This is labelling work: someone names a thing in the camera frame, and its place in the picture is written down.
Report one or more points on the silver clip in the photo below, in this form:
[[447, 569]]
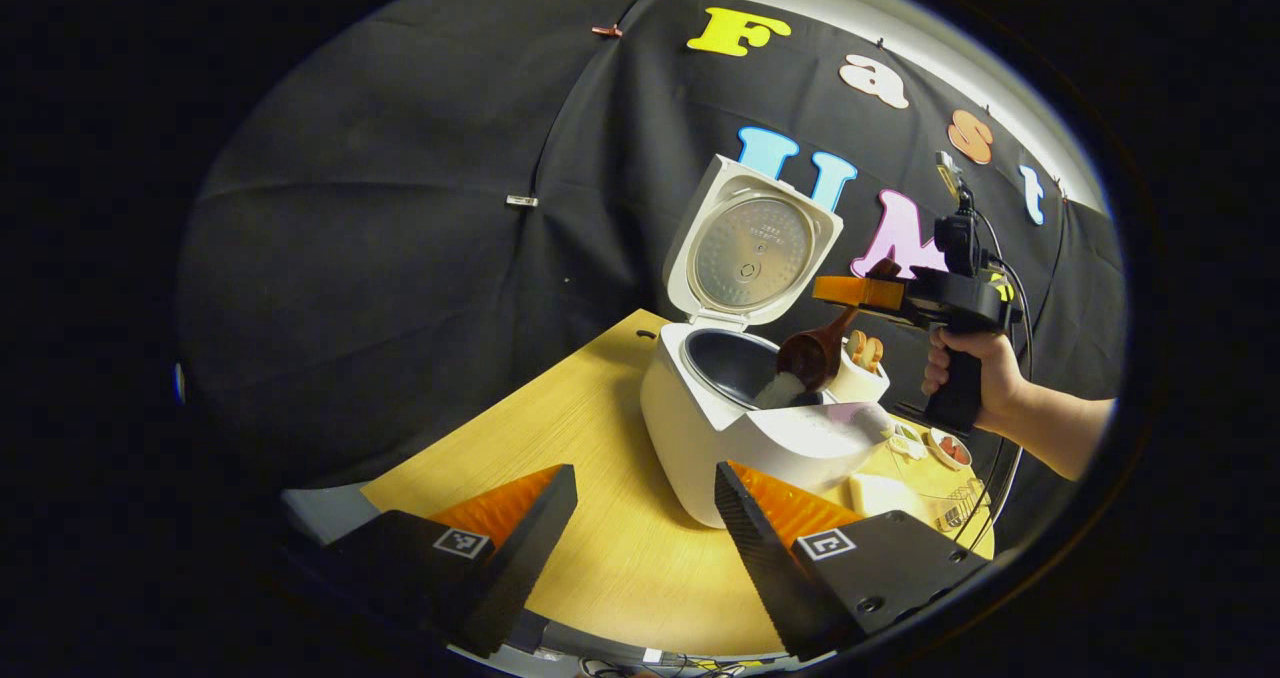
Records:
[[521, 201]]

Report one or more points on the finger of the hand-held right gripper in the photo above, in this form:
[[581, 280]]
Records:
[[860, 292]]

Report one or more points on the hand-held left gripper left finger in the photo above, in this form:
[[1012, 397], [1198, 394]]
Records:
[[520, 568]]

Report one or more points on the white rice cooker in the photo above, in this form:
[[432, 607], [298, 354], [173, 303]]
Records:
[[700, 448]]

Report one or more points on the white toaster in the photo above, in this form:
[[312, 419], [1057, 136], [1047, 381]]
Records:
[[850, 386]]

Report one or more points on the round white plate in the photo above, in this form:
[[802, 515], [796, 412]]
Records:
[[934, 438]]

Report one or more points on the white divided bean dish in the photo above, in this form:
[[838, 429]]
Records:
[[908, 443]]

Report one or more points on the red clip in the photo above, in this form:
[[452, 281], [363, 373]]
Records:
[[607, 30]]

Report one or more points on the brown wooden spoon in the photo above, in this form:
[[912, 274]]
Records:
[[810, 353]]

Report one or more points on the toasted bread slice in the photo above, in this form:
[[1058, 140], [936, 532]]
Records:
[[874, 351], [857, 346]]

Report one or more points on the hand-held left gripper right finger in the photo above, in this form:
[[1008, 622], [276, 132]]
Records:
[[770, 568]]

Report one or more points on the clear rice container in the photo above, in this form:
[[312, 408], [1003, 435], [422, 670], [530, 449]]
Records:
[[880, 493]]

